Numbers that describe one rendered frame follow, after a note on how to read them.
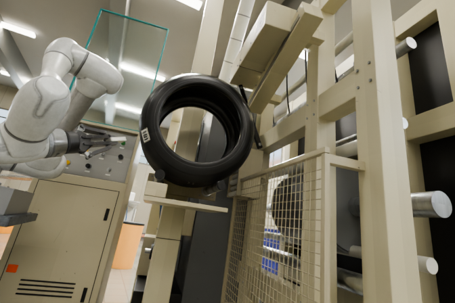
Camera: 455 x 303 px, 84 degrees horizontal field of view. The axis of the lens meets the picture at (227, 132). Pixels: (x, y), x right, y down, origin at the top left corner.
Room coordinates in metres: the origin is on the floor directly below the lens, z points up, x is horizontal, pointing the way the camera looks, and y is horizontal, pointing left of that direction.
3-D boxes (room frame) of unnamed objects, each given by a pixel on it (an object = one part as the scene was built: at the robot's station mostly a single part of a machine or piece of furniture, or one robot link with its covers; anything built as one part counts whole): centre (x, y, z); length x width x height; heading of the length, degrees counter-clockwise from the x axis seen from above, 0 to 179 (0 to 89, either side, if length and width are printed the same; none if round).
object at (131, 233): (3.92, 1.18, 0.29); 0.38 x 0.37 x 0.58; 113
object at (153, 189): (1.28, 0.31, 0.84); 0.36 x 0.09 x 0.06; 13
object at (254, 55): (1.26, -0.15, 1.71); 0.61 x 0.25 x 0.15; 13
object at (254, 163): (1.62, -0.15, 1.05); 0.20 x 0.15 x 0.30; 13
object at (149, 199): (1.32, 0.17, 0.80); 0.37 x 0.36 x 0.02; 103
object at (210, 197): (1.49, 0.21, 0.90); 0.40 x 0.03 x 0.10; 103
